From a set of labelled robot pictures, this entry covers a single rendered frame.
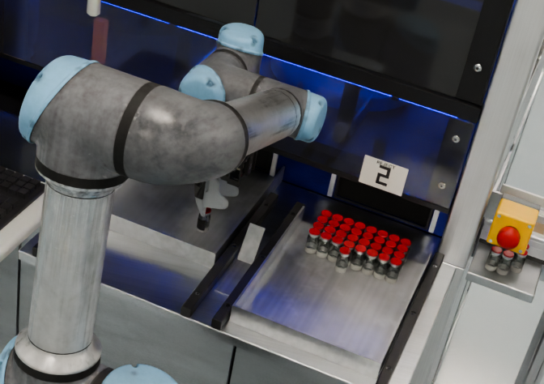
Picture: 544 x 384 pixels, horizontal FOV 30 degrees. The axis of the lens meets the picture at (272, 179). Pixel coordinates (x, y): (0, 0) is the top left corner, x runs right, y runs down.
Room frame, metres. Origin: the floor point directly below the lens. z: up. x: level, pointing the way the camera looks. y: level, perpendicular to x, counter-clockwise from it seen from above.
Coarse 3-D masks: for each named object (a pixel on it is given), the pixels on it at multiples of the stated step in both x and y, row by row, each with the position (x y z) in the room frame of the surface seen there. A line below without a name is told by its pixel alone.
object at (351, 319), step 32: (288, 256) 1.49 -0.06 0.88; (256, 288) 1.38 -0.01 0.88; (288, 288) 1.40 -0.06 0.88; (320, 288) 1.41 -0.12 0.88; (352, 288) 1.43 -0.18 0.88; (384, 288) 1.45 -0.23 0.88; (416, 288) 1.44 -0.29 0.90; (256, 320) 1.27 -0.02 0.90; (288, 320) 1.31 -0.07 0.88; (320, 320) 1.33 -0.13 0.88; (352, 320) 1.34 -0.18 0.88; (384, 320) 1.36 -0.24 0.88; (320, 352) 1.24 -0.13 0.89; (352, 352) 1.23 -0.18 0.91; (384, 352) 1.24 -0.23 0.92
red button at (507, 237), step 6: (504, 228) 1.52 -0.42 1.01; (510, 228) 1.52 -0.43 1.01; (498, 234) 1.51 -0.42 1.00; (504, 234) 1.51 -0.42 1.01; (510, 234) 1.50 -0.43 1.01; (516, 234) 1.51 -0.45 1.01; (498, 240) 1.51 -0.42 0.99; (504, 240) 1.50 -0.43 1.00; (510, 240) 1.50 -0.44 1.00; (516, 240) 1.50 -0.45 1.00; (504, 246) 1.50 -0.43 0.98; (510, 246) 1.50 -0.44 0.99
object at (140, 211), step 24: (120, 192) 1.59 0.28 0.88; (144, 192) 1.60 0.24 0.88; (168, 192) 1.62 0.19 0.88; (192, 192) 1.63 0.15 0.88; (240, 192) 1.67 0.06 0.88; (264, 192) 1.63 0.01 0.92; (120, 216) 1.47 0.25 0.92; (144, 216) 1.53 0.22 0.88; (168, 216) 1.54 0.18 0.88; (192, 216) 1.55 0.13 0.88; (216, 216) 1.57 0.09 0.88; (240, 216) 1.58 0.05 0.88; (144, 240) 1.45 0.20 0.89; (168, 240) 1.44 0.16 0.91; (192, 240) 1.48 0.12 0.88; (216, 240) 1.50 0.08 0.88
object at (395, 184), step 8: (368, 160) 1.61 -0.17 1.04; (376, 160) 1.61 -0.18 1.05; (368, 168) 1.61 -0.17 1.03; (376, 168) 1.61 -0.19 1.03; (392, 168) 1.60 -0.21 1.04; (400, 168) 1.60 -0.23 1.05; (360, 176) 1.61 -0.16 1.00; (368, 176) 1.61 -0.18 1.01; (376, 176) 1.61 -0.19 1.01; (392, 176) 1.60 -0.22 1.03; (400, 176) 1.60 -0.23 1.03; (368, 184) 1.61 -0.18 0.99; (376, 184) 1.61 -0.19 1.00; (392, 184) 1.60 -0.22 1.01; (400, 184) 1.59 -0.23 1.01; (392, 192) 1.60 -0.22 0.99; (400, 192) 1.59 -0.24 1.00
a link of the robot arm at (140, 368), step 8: (120, 368) 0.99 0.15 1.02; (128, 368) 0.99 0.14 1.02; (136, 368) 0.99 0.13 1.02; (144, 368) 1.00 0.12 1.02; (152, 368) 1.00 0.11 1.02; (96, 376) 0.98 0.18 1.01; (104, 376) 0.98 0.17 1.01; (112, 376) 0.97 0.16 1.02; (120, 376) 0.97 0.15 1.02; (128, 376) 0.98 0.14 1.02; (136, 376) 0.98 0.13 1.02; (144, 376) 0.98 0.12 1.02; (152, 376) 0.99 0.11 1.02; (160, 376) 0.99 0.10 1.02; (168, 376) 1.00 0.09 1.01
